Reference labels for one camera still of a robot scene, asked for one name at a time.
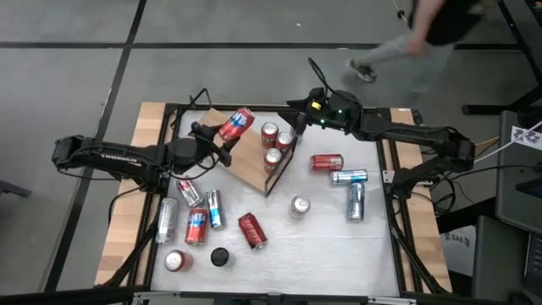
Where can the red soda can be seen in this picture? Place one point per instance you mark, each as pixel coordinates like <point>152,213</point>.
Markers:
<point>174,260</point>

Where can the black desk frame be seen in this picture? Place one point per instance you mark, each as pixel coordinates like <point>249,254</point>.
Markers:
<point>487,109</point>

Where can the grey cabinet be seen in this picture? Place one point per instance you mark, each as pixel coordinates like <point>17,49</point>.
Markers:
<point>514,190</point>

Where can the red Coca-Cola can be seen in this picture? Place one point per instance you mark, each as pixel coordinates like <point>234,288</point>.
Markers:
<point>252,230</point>
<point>327,163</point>

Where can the red silver slim can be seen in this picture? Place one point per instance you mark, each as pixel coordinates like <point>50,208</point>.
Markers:
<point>189,194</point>

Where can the white labelled box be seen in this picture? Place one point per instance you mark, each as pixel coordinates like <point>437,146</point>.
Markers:
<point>459,252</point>

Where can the white paper label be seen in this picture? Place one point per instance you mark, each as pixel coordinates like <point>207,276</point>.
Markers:
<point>527,137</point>

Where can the dark chair base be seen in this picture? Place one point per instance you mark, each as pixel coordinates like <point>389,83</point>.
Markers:
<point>12,188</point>

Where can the blue silver slim can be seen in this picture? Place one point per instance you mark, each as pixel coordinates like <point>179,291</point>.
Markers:
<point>216,209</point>
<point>349,176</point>
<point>356,203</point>

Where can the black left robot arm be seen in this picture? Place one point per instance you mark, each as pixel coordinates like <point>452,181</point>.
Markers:
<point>110,159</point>

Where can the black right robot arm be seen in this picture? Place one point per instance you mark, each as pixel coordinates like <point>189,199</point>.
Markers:
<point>415,133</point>

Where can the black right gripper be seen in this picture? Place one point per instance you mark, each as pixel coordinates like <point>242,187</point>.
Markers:
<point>334,110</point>

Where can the red Fanta can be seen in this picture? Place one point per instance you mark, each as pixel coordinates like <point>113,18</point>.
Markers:
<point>196,226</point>
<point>272,157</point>
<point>236,123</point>
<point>284,140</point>
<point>269,132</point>

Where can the silver aluminium bar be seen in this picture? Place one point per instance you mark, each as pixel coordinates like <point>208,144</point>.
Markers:
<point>156,295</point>

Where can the white slim can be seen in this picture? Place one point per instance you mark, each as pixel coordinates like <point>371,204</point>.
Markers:
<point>220,256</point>
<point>167,220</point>

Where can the silver Diet Coke can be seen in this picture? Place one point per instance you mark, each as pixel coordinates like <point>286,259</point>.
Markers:
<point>300,205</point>

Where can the grey box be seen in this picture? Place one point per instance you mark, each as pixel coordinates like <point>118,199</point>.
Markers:
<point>499,262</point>

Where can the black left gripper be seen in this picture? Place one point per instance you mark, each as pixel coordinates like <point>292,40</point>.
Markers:
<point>190,152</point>

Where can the person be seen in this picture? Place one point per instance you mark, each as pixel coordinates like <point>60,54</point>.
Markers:
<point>449,21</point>

